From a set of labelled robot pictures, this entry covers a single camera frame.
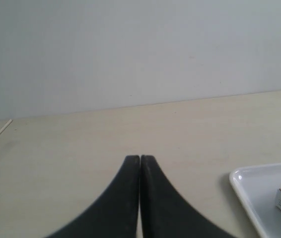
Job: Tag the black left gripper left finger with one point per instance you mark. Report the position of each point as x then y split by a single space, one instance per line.
114 214

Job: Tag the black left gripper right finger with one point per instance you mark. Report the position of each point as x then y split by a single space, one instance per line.
164 212

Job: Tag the white plastic tray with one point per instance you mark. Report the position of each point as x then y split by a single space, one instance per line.
256 188

